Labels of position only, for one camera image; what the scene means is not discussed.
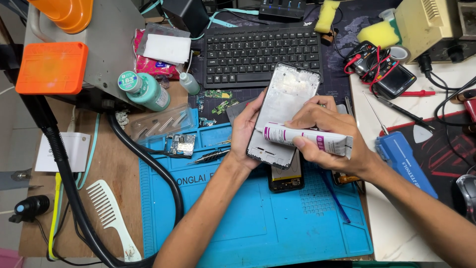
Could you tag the person's right hand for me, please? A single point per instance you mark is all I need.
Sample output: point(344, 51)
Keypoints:
point(327, 126)

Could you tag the person's left hand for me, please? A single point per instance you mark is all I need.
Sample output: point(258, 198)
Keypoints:
point(243, 130)

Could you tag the white glue tube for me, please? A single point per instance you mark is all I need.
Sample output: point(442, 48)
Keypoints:
point(305, 137)

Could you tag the silver phone frame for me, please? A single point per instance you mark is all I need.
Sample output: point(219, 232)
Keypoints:
point(284, 111)

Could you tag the green circuit board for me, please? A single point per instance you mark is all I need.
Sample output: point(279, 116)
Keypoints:
point(217, 93)
point(224, 106)

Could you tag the small blue circuit board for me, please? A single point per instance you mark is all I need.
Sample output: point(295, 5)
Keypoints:
point(206, 121)

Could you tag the black precision screwdriver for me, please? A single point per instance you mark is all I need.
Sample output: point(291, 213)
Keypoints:
point(210, 156)

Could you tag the dark world map mat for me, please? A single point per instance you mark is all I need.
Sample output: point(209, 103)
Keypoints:
point(334, 74)

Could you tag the phone part with orange flex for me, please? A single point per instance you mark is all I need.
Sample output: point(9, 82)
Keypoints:
point(346, 178)

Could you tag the phone motherboard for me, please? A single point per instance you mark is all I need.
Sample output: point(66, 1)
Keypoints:
point(182, 144)

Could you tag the black phone with battery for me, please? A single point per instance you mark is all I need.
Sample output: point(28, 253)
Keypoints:
point(286, 180)

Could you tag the blue plastic pry stick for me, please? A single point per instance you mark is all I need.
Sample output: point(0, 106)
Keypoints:
point(334, 197)

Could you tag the small clear dropper bottle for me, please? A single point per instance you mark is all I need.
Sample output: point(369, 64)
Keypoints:
point(189, 82)

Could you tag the black keyboard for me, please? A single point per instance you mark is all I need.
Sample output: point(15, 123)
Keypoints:
point(260, 52)

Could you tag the black multimeter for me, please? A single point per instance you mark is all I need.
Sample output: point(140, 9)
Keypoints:
point(386, 72)

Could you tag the clear plastic tray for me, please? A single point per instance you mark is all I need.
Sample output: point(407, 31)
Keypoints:
point(161, 123)

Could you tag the blue electric tool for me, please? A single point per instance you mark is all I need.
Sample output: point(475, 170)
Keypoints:
point(403, 160)

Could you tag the blue silicone repair mat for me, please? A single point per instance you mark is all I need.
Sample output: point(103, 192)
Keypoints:
point(256, 219)

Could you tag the white triangular pick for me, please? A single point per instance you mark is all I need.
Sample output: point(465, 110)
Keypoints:
point(422, 134)

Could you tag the red probe lead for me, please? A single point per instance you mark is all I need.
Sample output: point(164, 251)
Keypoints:
point(418, 93)

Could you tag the roll of clear tape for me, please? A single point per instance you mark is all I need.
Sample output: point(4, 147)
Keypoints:
point(399, 53)

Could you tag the teal round bottle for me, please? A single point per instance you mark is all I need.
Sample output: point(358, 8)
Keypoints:
point(147, 91)

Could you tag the yellow sponge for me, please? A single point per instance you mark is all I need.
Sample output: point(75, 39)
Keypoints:
point(327, 15)
point(378, 34)

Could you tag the pink tissue packet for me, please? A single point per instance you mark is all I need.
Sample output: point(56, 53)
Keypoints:
point(152, 65)

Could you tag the black and red mat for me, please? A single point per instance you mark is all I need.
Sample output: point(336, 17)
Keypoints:
point(444, 156)

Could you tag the black usb hub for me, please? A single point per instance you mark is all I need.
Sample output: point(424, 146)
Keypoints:
point(282, 10)

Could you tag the black box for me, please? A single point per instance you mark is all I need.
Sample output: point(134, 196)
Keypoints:
point(186, 15)

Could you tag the beige power supply box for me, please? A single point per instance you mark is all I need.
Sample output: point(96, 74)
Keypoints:
point(427, 26)

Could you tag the grey metal machine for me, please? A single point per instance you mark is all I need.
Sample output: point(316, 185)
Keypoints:
point(108, 56)

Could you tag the black computer mouse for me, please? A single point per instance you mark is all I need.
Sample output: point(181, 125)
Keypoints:
point(466, 197)

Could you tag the white wide-tooth comb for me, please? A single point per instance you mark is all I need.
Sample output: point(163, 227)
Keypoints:
point(111, 219)

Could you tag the white paper card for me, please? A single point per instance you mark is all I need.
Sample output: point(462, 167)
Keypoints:
point(63, 152)

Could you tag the orange square pad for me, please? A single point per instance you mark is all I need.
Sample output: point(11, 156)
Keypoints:
point(52, 67)

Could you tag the orange plastic cone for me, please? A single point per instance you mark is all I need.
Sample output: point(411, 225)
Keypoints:
point(65, 13)

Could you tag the black small lamp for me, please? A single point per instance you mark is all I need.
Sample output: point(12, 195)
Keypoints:
point(31, 206)

